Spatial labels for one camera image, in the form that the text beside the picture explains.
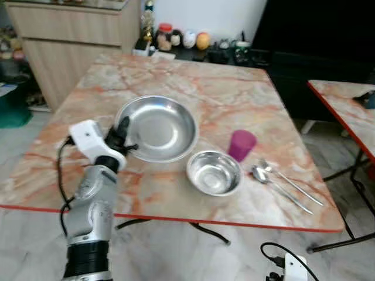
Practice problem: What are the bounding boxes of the green container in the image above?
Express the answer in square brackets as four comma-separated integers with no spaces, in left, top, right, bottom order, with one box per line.
[0,88,33,128]

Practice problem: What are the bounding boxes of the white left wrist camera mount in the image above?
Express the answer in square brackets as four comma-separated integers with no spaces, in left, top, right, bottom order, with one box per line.
[69,119,127,170]

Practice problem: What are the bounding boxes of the black egg ornament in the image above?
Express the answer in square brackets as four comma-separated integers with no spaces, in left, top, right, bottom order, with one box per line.
[171,29,183,47]

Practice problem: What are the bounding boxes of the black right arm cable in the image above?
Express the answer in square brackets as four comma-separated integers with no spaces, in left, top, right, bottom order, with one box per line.
[260,242,320,281]

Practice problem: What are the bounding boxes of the small steel bowl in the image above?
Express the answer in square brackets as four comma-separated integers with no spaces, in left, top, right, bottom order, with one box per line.
[186,150,243,197]

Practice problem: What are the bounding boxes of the white furniture leg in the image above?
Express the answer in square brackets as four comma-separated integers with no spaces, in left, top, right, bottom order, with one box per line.
[301,120,318,135]

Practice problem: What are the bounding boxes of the orange egg ornament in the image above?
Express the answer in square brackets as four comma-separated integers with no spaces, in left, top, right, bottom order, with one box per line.
[196,32,211,51]

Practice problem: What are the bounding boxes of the black metal folding table frame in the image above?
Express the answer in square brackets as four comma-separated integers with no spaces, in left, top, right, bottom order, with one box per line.
[308,138,375,253]

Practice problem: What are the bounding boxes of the red lid jar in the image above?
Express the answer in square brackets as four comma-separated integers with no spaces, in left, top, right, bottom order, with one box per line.
[157,23,174,52]

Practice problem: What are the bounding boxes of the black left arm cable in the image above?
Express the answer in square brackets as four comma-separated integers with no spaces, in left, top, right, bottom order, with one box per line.
[56,136,76,238]

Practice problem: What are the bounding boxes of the steel spoon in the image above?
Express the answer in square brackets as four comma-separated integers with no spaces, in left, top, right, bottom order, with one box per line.
[252,166,314,215]
[260,160,325,207]

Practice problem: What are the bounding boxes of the light wooden cabinet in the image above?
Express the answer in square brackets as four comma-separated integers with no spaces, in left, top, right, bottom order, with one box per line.
[5,0,141,112]

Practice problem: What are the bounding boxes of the dark blue small object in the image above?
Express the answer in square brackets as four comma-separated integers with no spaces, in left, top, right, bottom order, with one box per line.
[353,92,375,109]

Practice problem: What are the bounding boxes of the purple plastic cup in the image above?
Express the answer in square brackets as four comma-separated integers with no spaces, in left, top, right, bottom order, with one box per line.
[227,129,258,163]

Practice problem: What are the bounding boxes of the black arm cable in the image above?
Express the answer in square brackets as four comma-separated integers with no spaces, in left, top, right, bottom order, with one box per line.
[56,136,76,238]
[260,242,320,281]

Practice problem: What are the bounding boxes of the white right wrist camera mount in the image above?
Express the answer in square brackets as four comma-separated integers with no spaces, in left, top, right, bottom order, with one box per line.
[284,253,309,281]

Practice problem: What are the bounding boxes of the white egg ornament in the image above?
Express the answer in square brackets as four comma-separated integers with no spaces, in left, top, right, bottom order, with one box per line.
[183,30,197,49]

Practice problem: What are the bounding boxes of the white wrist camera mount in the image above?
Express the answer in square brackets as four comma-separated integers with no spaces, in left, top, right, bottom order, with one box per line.
[284,253,309,281]
[69,119,127,170]

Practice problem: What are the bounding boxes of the large steel plate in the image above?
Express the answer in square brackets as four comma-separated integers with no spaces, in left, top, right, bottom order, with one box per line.
[115,95,198,163]

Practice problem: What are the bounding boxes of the black television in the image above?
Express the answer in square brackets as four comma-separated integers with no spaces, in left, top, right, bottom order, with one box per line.
[252,0,375,56]

